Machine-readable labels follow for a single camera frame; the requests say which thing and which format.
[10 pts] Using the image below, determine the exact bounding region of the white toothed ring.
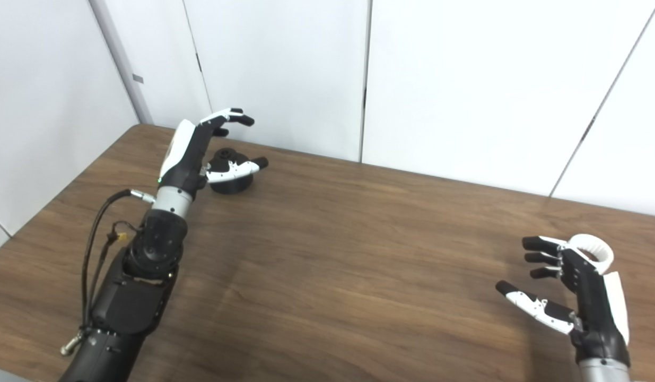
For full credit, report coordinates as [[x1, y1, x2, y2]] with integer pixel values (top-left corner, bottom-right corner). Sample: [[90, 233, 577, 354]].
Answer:
[[566, 234, 615, 275]]

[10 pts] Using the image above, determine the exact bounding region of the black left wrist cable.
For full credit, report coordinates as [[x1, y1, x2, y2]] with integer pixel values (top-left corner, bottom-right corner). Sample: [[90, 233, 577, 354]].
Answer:
[[79, 189, 157, 340]]

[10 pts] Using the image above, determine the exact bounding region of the grey wall corner post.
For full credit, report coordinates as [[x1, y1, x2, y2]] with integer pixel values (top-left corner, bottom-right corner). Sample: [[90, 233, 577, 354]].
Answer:
[[89, 0, 154, 125]]

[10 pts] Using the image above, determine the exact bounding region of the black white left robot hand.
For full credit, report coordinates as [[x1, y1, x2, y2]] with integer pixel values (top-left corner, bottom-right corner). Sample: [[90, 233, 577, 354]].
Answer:
[[156, 108, 269, 218]]

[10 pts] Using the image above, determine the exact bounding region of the thin left arm wire bundle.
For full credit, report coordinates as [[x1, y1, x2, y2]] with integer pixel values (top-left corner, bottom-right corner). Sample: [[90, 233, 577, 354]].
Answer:
[[100, 222, 143, 276]]

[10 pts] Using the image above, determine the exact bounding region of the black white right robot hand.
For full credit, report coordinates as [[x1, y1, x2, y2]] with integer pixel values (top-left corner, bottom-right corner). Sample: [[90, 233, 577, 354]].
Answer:
[[495, 235, 633, 382]]

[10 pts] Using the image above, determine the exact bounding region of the round black stepped part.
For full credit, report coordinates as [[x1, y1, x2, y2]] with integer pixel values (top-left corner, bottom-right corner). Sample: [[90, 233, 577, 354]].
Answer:
[[208, 147, 254, 195]]

